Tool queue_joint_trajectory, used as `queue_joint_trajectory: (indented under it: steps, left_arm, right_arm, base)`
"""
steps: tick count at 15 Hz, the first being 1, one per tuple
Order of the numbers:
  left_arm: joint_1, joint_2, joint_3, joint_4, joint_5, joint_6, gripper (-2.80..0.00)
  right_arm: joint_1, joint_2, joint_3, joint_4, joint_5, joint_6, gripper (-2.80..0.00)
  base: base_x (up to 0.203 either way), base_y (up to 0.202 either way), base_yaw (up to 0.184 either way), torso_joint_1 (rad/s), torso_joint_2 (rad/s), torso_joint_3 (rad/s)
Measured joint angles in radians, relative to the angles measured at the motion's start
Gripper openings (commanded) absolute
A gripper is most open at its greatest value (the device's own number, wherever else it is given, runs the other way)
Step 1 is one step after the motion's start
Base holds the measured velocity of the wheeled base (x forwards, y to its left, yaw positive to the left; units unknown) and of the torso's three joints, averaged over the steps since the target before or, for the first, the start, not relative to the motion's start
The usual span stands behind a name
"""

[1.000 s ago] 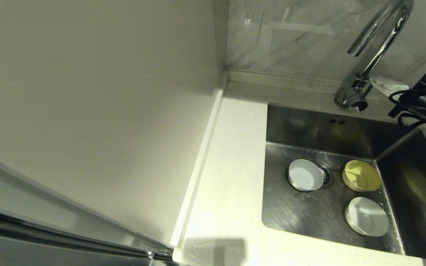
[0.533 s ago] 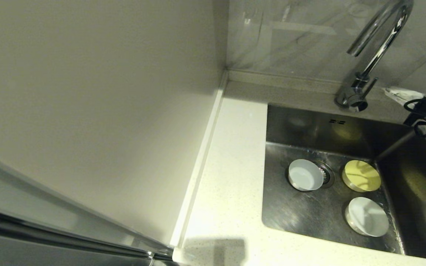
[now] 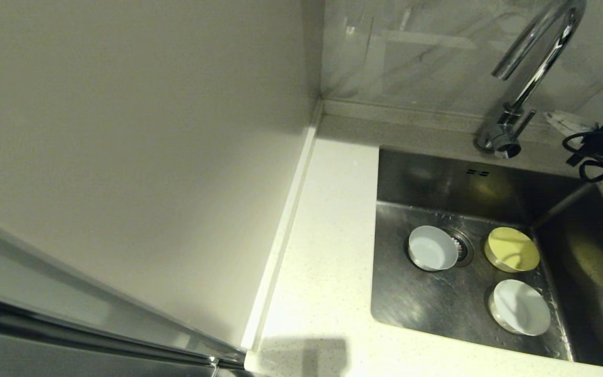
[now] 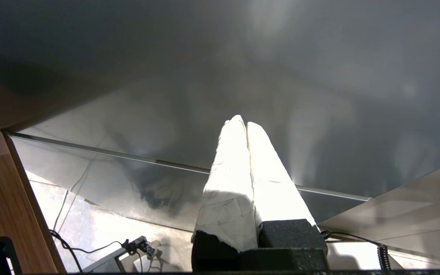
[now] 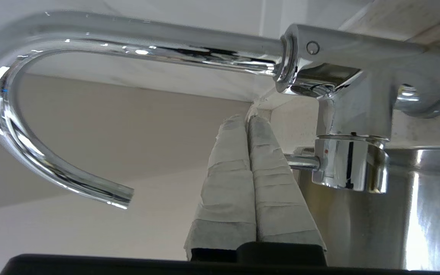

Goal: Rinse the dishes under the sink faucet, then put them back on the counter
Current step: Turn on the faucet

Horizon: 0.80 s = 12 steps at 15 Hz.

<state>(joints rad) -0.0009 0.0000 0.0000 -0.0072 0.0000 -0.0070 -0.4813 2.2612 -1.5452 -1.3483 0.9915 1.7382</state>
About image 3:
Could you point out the stainless steel sink basin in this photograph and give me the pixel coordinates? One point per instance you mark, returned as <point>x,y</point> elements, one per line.
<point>437,309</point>

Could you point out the chrome gooseneck faucet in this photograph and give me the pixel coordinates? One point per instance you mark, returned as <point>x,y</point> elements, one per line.
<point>542,63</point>

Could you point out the white ceramic bowl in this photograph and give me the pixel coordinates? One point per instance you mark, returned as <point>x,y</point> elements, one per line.
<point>522,306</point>
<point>431,248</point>

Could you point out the white appliance side panel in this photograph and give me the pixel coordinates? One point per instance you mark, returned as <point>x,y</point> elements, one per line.
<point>123,131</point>

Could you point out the round metal drain strainer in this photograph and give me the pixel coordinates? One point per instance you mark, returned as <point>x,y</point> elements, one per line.
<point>464,251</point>

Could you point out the yellow bowl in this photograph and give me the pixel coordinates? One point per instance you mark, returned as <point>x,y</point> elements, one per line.
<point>512,247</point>

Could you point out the grey steel appliance door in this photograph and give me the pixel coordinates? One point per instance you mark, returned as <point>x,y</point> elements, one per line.
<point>19,356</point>

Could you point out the white edge trim strip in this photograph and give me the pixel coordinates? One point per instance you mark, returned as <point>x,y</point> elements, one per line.
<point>280,235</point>

